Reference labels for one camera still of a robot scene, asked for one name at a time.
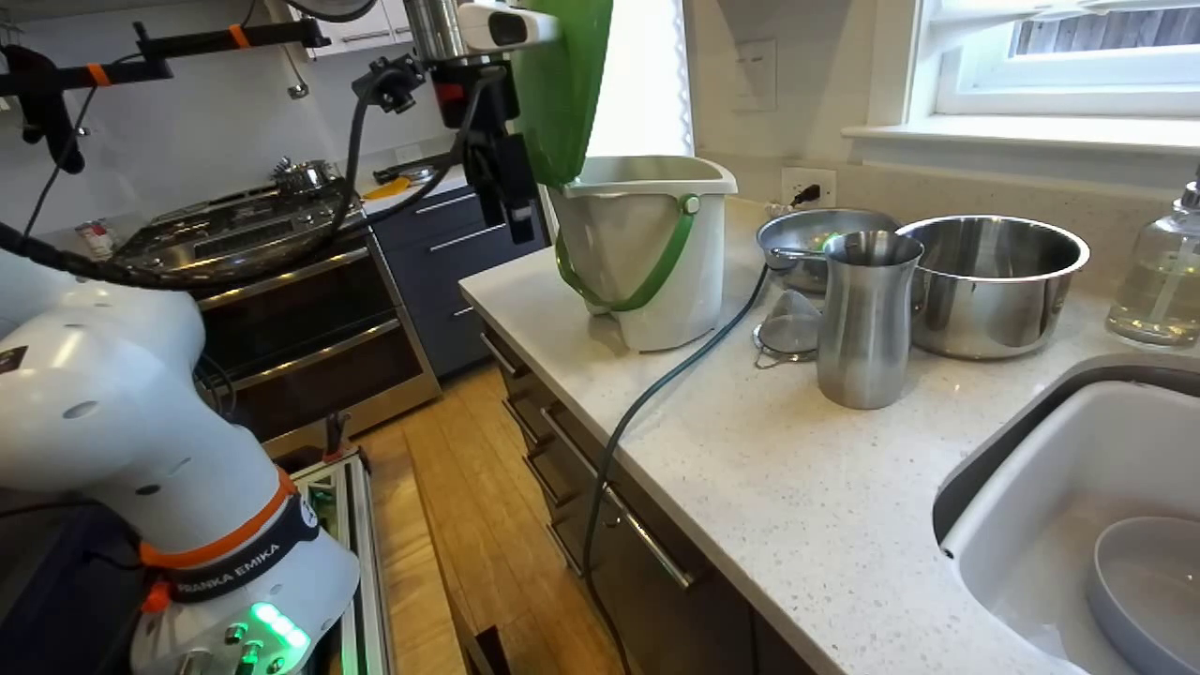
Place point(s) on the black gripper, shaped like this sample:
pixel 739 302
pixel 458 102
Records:
pixel 475 97

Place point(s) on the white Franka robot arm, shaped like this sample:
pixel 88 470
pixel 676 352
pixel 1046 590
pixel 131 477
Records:
pixel 113 397

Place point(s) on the white compost bin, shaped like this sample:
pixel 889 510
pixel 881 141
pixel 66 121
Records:
pixel 650 250

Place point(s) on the blue drawer cabinet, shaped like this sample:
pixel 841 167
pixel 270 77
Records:
pixel 438 273

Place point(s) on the steel kettle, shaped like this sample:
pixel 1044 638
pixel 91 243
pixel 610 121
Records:
pixel 304 172

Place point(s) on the stainless steel oven range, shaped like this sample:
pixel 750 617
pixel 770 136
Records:
pixel 313 340

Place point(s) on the small steel pot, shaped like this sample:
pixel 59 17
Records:
pixel 800 250

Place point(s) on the dark counter cabinet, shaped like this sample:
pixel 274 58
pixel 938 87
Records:
pixel 585 500

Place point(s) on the tall steel pitcher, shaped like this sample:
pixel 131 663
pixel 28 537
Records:
pixel 864 323

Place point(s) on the black rig bar orange tape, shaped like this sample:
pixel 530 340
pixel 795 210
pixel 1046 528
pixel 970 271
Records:
pixel 49 95

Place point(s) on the wide steel pot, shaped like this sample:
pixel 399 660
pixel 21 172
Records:
pixel 994 295

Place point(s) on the white framed window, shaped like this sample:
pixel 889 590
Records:
pixel 1063 62

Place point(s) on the white kitchen sink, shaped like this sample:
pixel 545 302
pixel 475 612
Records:
pixel 1063 500

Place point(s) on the glass soap dispenser bottle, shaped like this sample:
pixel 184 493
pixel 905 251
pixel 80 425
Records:
pixel 1160 283

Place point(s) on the gray bowl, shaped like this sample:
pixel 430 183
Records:
pixel 1148 592

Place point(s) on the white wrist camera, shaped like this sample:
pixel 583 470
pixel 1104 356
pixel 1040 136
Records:
pixel 506 25

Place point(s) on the white wall cabinet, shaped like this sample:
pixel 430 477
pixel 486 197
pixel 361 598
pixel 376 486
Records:
pixel 359 32

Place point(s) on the white wall outlet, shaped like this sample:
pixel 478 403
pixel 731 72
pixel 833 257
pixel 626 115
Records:
pixel 789 190

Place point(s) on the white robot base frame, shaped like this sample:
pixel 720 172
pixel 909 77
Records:
pixel 359 548

